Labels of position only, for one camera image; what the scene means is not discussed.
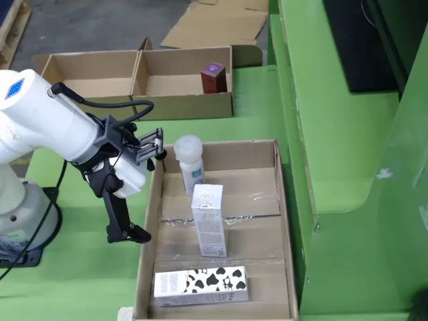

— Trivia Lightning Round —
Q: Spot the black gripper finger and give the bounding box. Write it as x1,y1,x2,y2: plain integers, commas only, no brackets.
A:
102,187,152,244

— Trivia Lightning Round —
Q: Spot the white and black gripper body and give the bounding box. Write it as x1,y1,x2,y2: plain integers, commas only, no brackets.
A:
72,154,148,199

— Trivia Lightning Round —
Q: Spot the tall white product box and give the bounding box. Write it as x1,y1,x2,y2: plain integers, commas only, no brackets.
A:
191,183,229,258

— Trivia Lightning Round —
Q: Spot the divided cardboard box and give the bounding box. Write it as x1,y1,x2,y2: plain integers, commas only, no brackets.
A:
32,37,263,121

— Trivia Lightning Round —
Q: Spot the cow print product box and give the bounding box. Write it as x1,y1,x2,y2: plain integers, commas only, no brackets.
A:
153,265,249,308

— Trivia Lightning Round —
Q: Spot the dark red product box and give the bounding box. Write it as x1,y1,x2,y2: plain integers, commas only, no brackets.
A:
200,62,227,94

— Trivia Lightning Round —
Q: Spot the shallow cardboard tray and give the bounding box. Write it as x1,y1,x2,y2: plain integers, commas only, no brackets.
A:
132,138,299,321

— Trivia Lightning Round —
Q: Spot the flattened cardboard sheet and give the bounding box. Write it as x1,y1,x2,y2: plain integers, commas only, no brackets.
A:
160,0,270,50

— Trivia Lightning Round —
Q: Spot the white bottle with cap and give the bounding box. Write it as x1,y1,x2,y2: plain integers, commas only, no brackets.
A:
173,134,206,197

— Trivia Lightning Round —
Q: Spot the white paper label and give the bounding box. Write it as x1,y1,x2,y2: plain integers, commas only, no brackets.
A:
116,306,136,321

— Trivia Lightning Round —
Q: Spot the wooden pallet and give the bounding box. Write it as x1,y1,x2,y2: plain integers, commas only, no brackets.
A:
0,0,33,70

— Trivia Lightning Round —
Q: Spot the green metal shelf structure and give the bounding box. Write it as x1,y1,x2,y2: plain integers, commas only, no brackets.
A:
267,0,428,321

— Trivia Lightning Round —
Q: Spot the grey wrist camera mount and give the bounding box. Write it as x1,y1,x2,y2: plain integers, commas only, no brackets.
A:
95,114,167,167

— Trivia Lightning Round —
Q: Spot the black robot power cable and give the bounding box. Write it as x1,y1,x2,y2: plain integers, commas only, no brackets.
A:
0,159,68,282

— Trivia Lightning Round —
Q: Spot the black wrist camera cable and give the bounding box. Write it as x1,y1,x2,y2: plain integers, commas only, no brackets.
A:
49,82,155,134

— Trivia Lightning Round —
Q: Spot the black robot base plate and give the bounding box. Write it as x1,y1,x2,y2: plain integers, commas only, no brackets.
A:
0,186,63,268

